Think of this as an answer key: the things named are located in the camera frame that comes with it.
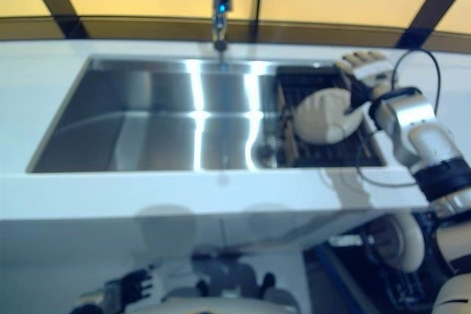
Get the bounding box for cream round plate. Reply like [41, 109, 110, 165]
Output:
[367, 213, 426, 274]
[294, 88, 364, 144]

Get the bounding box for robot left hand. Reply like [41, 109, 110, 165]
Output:
[118, 265, 155, 304]

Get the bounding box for white cabinet door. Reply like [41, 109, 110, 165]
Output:
[0, 214, 225, 314]
[219, 210, 358, 252]

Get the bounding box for wire dishwasher rack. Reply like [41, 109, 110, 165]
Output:
[327, 210, 453, 314]

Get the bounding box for stainless steel sink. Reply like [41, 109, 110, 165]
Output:
[25, 54, 391, 174]

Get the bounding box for black sink dish rack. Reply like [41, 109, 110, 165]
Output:
[274, 65, 386, 168]

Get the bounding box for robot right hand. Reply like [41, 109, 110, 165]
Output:
[334, 51, 394, 115]

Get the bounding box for white robot right leg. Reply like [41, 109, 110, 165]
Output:
[264, 284, 301, 310]

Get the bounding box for grey robot torso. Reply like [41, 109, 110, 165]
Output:
[146, 293, 299, 314]

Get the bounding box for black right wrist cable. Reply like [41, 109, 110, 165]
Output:
[353, 48, 442, 188]

